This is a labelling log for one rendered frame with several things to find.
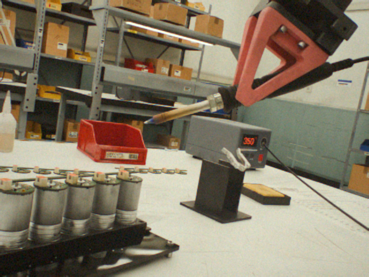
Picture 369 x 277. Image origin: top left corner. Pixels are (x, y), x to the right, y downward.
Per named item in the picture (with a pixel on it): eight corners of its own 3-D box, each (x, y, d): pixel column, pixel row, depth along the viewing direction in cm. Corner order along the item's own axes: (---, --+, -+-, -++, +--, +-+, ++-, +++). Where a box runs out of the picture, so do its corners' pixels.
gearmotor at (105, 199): (117, 236, 37) (126, 180, 36) (95, 242, 35) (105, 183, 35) (100, 227, 39) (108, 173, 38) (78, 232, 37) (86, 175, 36)
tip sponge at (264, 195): (290, 205, 66) (292, 195, 65) (263, 205, 63) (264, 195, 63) (260, 191, 72) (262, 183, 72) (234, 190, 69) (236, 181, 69)
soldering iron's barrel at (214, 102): (156, 129, 37) (225, 109, 37) (151, 112, 37) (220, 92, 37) (155, 127, 38) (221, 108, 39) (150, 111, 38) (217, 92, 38)
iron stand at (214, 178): (202, 243, 52) (250, 195, 47) (170, 189, 56) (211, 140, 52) (232, 237, 56) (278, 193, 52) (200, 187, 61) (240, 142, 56)
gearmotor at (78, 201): (93, 242, 35) (101, 183, 34) (68, 248, 33) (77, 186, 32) (74, 232, 36) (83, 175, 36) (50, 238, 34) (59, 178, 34)
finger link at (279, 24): (215, 79, 34) (285, -16, 34) (202, 79, 41) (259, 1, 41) (278, 127, 35) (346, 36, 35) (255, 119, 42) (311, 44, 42)
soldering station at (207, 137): (265, 171, 94) (273, 130, 93) (232, 172, 86) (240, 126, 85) (217, 156, 105) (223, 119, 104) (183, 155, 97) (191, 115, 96)
